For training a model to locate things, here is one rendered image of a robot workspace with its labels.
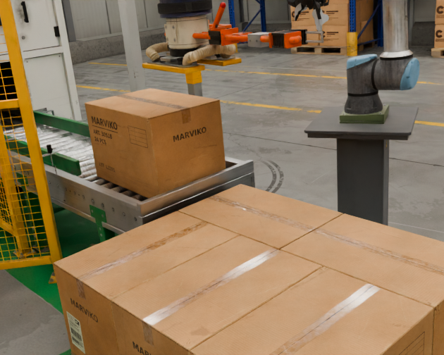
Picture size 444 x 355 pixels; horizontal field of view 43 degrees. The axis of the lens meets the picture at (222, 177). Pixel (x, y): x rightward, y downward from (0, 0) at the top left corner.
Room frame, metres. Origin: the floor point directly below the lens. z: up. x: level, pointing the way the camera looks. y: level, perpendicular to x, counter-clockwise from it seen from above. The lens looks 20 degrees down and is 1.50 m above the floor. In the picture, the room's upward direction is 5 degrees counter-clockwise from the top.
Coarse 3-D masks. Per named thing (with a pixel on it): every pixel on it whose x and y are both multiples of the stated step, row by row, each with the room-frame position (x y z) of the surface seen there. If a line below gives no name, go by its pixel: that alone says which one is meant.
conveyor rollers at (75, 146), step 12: (12, 132) 4.04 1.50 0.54; (24, 132) 4.00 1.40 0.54; (48, 132) 3.93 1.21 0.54; (60, 132) 3.90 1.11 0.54; (72, 132) 3.86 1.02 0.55; (60, 144) 3.60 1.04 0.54; (72, 144) 3.56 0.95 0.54; (84, 144) 3.52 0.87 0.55; (72, 156) 3.26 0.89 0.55; (84, 156) 3.23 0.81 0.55; (84, 168) 3.01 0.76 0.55; (96, 180) 2.77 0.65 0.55; (120, 192) 2.62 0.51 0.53; (132, 192) 2.57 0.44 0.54
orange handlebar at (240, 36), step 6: (210, 24) 2.73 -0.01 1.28; (222, 24) 2.66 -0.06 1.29; (228, 24) 2.63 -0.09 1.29; (192, 36) 2.36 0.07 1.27; (198, 36) 2.32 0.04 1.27; (204, 36) 2.29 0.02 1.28; (228, 36) 2.16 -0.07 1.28; (234, 36) 2.14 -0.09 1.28; (240, 36) 2.11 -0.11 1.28; (246, 36) 2.08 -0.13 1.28; (264, 36) 2.01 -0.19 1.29; (294, 42) 1.90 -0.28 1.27
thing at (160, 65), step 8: (160, 56) 2.43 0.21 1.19; (144, 64) 2.47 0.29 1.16; (152, 64) 2.43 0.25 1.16; (160, 64) 2.39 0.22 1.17; (168, 64) 2.35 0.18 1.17; (176, 64) 2.33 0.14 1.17; (192, 64) 2.29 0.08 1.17; (176, 72) 2.27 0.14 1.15; (184, 72) 2.22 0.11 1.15; (192, 72) 2.24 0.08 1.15
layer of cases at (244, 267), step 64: (256, 192) 2.41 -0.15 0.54; (128, 256) 1.88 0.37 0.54; (192, 256) 1.84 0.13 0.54; (256, 256) 1.79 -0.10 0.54; (320, 256) 1.75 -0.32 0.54; (384, 256) 1.71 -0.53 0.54; (128, 320) 1.52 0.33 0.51; (192, 320) 1.43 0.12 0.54; (256, 320) 1.40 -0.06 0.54; (320, 320) 1.37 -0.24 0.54; (384, 320) 1.34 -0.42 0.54
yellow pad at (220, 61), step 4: (216, 56) 2.43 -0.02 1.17; (220, 56) 2.43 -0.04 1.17; (200, 60) 2.46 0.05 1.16; (204, 60) 2.43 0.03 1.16; (208, 60) 2.42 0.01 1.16; (212, 60) 2.40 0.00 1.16; (216, 60) 2.39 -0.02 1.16; (220, 60) 2.37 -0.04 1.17; (224, 60) 2.36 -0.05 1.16; (228, 60) 2.35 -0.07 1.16; (232, 60) 2.36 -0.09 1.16; (236, 60) 2.37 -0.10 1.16; (240, 60) 2.38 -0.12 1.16; (208, 64) 2.42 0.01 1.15; (212, 64) 2.39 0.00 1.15; (216, 64) 2.36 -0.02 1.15; (220, 64) 2.34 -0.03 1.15; (224, 64) 2.33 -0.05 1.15; (228, 64) 2.34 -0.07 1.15; (232, 64) 2.36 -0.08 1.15
